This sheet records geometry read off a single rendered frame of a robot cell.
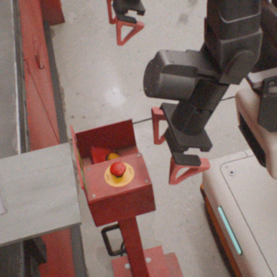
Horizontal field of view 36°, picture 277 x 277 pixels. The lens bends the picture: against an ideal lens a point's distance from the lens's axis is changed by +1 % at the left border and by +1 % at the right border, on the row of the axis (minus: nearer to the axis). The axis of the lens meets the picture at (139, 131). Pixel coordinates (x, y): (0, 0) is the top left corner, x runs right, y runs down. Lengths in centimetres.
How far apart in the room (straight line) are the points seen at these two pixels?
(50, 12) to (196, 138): 242
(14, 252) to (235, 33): 56
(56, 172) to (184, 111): 27
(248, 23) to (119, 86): 190
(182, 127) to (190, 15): 230
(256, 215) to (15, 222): 98
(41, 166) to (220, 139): 142
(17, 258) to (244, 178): 99
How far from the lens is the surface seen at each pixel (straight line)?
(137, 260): 146
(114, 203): 102
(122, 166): 100
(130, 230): 129
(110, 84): 246
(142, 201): 104
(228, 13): 56
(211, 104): 65
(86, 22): 302
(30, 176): 79
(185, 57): 61
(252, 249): 148
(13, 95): 116
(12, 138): 105
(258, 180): 162
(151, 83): 61
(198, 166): 68
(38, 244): 89
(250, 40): 59
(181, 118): 67
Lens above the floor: 159
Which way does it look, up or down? 47 degrees down
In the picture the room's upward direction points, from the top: 10 degrees counter-clockwise
